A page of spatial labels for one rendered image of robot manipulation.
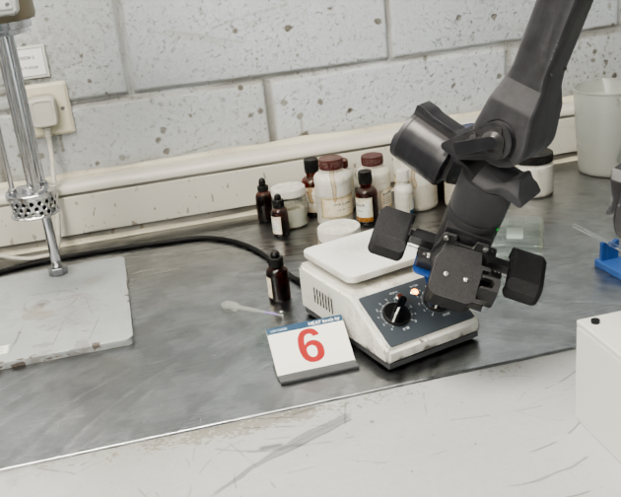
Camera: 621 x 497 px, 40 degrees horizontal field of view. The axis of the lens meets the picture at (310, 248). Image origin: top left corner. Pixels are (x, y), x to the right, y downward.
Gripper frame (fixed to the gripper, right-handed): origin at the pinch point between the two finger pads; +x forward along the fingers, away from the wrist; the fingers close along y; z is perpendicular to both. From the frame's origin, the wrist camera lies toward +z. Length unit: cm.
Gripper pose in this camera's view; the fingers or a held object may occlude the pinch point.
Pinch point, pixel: (444, 284)
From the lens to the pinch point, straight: 97.2
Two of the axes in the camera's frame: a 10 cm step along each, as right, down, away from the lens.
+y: 9.5, 3.1, -0.8
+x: -1.6, 6.7, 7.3
